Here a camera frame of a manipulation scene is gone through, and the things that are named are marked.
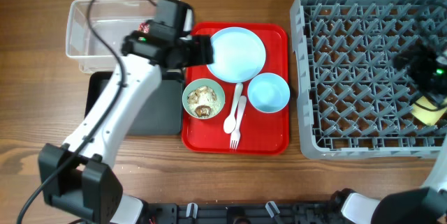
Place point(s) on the black plastic tray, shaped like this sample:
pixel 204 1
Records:
pixel 162 113

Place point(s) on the red snack wrapper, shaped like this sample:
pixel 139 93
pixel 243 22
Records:
pixel 144 27

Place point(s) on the green bowl with food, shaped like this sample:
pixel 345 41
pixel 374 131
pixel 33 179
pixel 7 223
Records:
pixel 203 98

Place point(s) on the light blue plate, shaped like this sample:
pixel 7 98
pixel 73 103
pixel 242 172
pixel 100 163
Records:
pixel 239 55

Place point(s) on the grey dishwasher rack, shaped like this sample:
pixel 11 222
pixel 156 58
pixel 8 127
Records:
pixel 352 102

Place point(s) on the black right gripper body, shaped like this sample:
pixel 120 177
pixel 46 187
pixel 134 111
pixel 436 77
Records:
pixel 422 65

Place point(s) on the white plastic fork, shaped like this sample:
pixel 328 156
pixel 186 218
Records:
pixel 235 135

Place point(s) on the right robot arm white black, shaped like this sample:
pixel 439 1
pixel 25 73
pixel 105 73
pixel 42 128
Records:
pixel 424 205

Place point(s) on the red serving tray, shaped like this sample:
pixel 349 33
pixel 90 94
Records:
pixel 261 133

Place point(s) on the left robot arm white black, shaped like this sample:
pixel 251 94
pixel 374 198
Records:
pixel 77 176

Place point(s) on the white plastic spoon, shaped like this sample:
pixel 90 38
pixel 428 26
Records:
pixel 230 121

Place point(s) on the yellow plastic cup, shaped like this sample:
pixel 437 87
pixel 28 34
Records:
pixel 425 112

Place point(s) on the clear plastic waste bin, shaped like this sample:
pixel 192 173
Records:
pixel 112 20

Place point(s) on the light blue bowl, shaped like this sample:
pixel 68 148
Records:
pixel 268 93

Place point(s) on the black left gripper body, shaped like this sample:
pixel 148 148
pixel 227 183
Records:
pixel 193 51

